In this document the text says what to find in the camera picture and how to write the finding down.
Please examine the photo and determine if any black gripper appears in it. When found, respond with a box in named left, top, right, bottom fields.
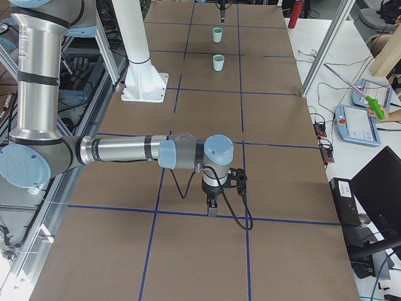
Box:
left=201, top=181, right=222, bottom=216

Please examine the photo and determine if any mint green cup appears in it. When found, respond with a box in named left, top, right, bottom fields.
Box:
left=212, top=54, right=225, bottom=71
left=212, top=27, right=223, bottom=43

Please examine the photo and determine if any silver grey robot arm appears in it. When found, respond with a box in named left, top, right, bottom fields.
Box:
left=1, top=1, right=234, bottom=216

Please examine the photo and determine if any person hand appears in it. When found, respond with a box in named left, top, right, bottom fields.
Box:
left=368, top=105, right=390, bottom=122

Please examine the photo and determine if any black computer box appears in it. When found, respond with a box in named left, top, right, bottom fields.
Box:
left=329, top=177, right=361, bottom=227

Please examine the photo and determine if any black orange usb hub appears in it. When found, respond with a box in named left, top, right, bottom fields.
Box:
left=313, top=123, right=327, bottom=139

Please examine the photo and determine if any near teach pendant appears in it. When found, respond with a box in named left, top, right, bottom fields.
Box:
left=335, top=105, right=380, bottom=147

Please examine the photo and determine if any teach pendant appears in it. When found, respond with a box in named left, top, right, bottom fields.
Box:
left=335, top=105, right=380, bottom=147
left=352, top=78, right=393, bottom=109

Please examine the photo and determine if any black monitor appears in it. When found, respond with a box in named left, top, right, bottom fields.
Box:
left=351, top=146, right=400, bottom=238

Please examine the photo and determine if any far teach pendant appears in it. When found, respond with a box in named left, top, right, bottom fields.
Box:
left=352, top=78, right=393, bottom=109

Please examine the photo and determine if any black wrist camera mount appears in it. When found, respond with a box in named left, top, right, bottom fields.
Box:
left=224, top=168, right=247, bottom=189

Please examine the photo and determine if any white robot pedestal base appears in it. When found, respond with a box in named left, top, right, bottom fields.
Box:
left=112, top=0, right=169, bottom=103

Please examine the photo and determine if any green handled tool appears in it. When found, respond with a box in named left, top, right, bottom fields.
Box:
left=323, top=63, right=381, bottom=115

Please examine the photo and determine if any aluminium frame post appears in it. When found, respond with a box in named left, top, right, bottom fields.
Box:
left=300, top=0, right=355, bottom=97

